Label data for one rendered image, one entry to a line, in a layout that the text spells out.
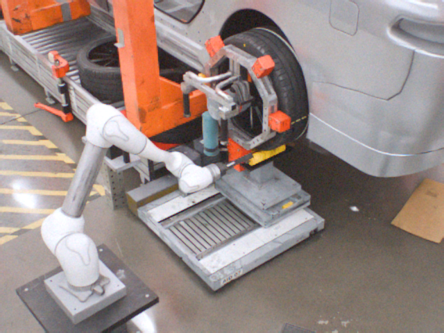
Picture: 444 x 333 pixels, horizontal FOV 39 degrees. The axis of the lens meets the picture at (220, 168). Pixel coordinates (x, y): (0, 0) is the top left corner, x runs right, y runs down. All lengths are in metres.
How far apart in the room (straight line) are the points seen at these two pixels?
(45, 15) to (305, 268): 3.00
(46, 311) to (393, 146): 1.76
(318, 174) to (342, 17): 1.68
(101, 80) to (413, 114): 2.49
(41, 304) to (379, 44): 1.94
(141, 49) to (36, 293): 1.38
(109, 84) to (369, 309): 2.40
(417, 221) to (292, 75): 1.33
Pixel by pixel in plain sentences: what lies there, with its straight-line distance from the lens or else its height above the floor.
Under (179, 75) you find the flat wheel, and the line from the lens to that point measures 4.45.
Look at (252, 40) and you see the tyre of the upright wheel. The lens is 3.27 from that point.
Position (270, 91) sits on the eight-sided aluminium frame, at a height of 0.99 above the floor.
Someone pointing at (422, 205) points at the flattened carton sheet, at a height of 0.01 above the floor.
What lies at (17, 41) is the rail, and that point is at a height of 0.38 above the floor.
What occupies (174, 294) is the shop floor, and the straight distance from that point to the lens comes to 3.44.
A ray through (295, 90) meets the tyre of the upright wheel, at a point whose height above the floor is 0.98.
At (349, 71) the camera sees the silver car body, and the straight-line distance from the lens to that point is 2.89.
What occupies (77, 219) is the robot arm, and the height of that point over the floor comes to 0.63.
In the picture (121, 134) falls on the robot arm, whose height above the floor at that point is 1.09.
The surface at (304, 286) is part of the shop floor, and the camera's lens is 3.48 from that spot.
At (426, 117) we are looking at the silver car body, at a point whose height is 1.12.
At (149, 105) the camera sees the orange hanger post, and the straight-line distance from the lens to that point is 3.60.
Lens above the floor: 2.52
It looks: 36 degrees down
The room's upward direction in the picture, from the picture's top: 1 degrees counter-clockwise
